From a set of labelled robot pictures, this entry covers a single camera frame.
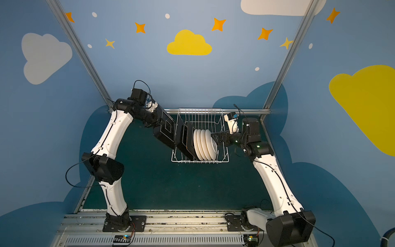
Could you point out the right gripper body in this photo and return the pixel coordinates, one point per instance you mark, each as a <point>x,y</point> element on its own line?
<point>225,137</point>

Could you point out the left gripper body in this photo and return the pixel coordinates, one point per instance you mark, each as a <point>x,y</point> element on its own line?
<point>151,118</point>

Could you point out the floral square plate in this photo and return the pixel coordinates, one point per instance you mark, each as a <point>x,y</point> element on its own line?
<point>181,138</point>
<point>164,129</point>

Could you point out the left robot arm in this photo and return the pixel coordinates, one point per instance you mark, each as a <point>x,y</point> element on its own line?
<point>101,163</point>

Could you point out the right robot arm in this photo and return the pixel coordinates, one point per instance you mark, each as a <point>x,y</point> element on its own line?
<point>289,223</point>

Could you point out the white round plate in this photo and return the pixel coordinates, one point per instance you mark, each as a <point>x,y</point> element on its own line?
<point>196,147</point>
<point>211,145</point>
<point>205,142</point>
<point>201,143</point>

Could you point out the right controller board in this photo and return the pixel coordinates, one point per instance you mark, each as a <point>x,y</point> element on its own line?
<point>251,241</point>

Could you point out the controller board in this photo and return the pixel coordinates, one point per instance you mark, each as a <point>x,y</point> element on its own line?
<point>251,241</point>
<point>122,240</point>

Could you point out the left controller board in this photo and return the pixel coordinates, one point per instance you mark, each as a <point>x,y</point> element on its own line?
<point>122,240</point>

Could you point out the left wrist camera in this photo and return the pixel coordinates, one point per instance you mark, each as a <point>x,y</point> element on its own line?
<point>152,105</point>

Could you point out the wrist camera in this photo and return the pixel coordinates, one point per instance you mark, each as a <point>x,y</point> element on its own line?
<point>232,120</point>
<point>152,105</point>

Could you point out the white wire dish rack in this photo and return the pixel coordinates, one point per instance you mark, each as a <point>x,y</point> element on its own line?
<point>203,119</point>

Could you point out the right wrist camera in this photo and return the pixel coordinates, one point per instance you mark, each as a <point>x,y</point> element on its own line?
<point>232,120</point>

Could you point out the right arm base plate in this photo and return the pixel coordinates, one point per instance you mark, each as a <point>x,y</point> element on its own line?
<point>234,223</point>

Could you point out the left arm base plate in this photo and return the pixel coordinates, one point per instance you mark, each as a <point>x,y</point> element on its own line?
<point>139,223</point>

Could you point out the aluminium rail base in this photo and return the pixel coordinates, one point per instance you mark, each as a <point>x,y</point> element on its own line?
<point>164,228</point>

